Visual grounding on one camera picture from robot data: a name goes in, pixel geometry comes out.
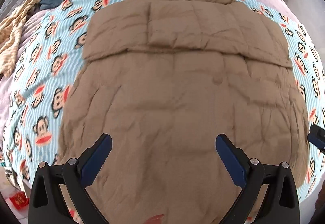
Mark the tan patterned knit garment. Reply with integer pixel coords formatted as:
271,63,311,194
0,0,40,78

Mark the beige puffer down coat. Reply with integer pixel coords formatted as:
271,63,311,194
59,0,309,223

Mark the red packet on floor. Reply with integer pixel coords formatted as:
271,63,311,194
9,191,30,210

